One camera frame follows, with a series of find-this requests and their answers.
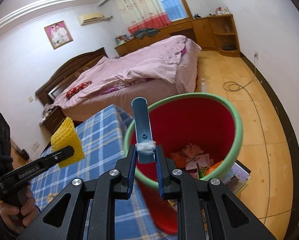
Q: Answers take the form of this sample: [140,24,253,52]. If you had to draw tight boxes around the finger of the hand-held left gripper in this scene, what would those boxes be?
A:
[46,145,75,167]

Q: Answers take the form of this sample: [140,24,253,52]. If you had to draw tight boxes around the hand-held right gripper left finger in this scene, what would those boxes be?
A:
[16,145,137,240]

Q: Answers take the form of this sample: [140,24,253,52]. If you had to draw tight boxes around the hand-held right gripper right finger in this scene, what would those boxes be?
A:
[154,145,277,240]

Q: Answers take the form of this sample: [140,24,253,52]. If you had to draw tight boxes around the yellow foam net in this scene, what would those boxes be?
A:
[51,117,85,168]

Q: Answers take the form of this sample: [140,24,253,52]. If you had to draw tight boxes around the brown cardboard box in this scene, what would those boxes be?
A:
[169,151,187,170]

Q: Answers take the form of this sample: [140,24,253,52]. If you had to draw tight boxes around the white medicine box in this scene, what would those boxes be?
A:
[186,154,212,172]

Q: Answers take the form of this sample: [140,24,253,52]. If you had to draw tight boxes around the green snack wrapper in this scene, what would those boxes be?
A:
[196,164,210,180]

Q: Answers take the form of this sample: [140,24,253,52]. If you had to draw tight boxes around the white tissue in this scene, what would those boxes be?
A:
[182,143,205,157]

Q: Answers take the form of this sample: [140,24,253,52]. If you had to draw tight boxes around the blue-grey plastic handle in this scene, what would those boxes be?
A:
[131,97,157,165]

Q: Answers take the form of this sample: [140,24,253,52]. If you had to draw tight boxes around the orange plastic bag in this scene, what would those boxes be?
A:
[206,160,225,175]

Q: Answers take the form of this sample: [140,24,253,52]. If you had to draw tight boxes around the red bin with green rim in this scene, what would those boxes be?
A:
[124,92,243,234]

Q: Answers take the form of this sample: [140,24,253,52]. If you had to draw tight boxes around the person's left forearm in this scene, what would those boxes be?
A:
[0,212,25,240]

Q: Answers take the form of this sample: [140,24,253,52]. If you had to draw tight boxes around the person's left hand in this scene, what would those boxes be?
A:
[0,187,40,228]

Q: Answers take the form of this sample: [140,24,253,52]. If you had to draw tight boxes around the dark wooden nightstand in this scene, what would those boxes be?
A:
[40,105,66,134]

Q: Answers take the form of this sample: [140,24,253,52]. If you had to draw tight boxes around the blue plaid tablecloth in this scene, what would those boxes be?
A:
[30,104,177,240]

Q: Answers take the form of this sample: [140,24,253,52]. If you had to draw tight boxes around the red patterned pillow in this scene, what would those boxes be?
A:
[66,80,92,98]

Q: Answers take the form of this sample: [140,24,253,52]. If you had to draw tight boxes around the stack of magazines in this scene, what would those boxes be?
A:
[222,162,252,197]

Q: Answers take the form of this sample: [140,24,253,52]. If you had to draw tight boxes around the dark wooden headboard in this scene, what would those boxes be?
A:
[35,47,109,105]

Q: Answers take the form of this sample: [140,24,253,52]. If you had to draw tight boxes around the bed with pink bedding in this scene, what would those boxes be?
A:
[62,42,202,123]

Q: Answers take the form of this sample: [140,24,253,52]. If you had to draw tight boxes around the bed with pink cover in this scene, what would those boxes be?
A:
[53,35,202,109]

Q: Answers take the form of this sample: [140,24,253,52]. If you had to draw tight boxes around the row of books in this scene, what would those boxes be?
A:
[115,35,134,44]

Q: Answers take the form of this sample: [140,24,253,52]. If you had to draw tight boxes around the grey clothes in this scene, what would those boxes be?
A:
[134,28,160,39]

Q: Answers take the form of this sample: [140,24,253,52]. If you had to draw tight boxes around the wooden cabinet desk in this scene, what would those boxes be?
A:
[115,14,240,57]

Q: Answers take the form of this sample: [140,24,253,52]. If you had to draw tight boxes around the floral curtain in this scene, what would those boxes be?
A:
[114,0,172,34]

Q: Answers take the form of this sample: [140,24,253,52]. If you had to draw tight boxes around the window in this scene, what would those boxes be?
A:
[151,0,191,22]

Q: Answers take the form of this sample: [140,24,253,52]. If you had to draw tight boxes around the long floor cable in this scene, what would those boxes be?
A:
[222,55,290,220]

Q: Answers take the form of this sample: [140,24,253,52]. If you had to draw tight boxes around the framed wall photo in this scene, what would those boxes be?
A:
[44,20,73,50]

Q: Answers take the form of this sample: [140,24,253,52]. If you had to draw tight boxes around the wall air conditioner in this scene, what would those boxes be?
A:
[77,12,105,26]

